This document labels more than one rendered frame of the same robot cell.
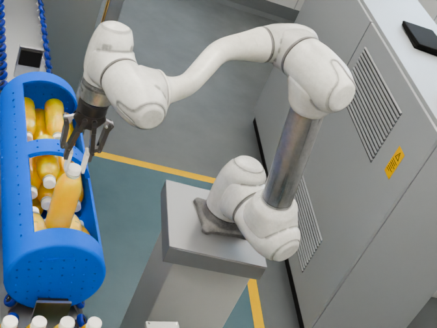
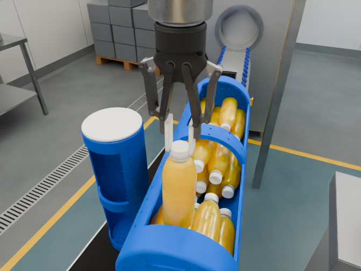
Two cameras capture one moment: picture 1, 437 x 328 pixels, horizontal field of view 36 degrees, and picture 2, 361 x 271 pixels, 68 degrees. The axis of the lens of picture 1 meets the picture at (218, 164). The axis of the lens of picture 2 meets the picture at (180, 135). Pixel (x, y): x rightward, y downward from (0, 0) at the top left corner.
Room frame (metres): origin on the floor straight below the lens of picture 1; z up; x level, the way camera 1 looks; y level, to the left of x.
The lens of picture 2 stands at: (1.12, 0.07, 1.74)
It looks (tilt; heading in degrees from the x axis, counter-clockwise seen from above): 36 degrees down; 44
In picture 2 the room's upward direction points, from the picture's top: straight up
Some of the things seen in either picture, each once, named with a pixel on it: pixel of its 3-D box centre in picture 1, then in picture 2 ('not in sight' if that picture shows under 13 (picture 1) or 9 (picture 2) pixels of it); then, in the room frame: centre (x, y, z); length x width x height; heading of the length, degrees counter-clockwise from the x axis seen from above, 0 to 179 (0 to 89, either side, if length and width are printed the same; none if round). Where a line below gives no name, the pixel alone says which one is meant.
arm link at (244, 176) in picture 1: (239, 187); not in sight; (1.92, -0.10, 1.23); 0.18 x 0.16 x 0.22; 47
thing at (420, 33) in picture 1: (424, 38); not in sight; (3.60, -0.73, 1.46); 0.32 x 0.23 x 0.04; 20
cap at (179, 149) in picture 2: (73, 170); (180, 151); (1.41, 0.35, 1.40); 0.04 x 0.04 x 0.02
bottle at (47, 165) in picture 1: (47, 161); (203, 145); (1.69, 0.51, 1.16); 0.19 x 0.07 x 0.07; 30
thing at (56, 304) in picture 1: (49, 313); not in sight; (1.28, 0.26, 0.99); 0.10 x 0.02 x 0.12; 120
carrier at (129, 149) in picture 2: not in sight; (124, 188); (1.66, 1.03, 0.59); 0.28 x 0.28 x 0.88
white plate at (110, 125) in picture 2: not in sight; (112, 123); (1.66, 1.03, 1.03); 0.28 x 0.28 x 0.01
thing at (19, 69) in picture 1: (28, 63); (226, 82); (2.43, 0.93, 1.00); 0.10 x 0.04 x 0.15; 120
